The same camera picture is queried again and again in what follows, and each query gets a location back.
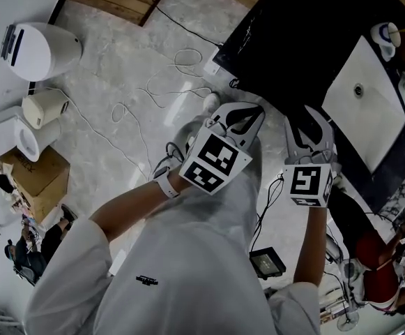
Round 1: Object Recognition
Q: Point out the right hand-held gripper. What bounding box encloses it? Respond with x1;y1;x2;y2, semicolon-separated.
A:
282;105;339;209

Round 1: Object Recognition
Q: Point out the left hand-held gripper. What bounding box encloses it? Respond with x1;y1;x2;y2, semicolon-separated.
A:
178;101;266;197

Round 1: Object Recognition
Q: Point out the person's right forearm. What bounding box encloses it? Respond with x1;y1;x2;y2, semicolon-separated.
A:
292;206;328;288

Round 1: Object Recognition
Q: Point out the person's left forearm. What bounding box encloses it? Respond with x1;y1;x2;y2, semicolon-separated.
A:
89;171;191;244

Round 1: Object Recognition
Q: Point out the white power adapter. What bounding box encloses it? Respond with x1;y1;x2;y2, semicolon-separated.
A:
204;45;223;76

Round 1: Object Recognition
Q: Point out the white sink basin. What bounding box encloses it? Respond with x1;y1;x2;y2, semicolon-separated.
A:
321;35;405;174

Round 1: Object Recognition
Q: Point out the black marble vanity cabinet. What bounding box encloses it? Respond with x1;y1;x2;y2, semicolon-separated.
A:
212;0;405;216

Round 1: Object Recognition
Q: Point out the white wrist watch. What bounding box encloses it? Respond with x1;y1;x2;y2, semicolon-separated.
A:
152;165;181;199

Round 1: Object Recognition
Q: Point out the white marble patterned board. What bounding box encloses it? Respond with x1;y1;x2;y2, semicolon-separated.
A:
379;167;405;223

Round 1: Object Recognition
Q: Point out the white mug with blue print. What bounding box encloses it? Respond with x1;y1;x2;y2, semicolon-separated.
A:
369;22;402;62

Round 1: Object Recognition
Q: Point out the black battery box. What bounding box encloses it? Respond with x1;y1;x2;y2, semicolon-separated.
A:
249;246;287;281

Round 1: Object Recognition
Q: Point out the small white fan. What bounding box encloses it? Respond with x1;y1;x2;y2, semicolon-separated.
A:
337;308;360;333

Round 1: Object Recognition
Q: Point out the beige small appliance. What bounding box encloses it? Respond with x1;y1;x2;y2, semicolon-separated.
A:
22;88;71;130

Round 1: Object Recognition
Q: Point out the white lidded bin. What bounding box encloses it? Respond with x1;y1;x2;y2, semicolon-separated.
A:
0;22;84;82

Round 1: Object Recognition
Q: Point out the printed cardboard box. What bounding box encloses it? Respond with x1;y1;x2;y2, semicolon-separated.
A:
0;145;71;225

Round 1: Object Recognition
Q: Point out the white open toilet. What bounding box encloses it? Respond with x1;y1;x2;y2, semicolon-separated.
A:
0;105;63;163

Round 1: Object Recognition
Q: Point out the small black cloth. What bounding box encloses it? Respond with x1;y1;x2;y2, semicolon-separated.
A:
0;172;15;195

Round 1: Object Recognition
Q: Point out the black tether cable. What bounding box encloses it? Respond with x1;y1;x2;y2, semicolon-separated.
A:
250;172;285;254

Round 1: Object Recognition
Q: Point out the white floor cable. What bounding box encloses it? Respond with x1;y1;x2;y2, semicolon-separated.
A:
45;49;214;181

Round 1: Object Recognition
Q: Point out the black floor cable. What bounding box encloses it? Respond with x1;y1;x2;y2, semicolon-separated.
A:
118;0;224;47

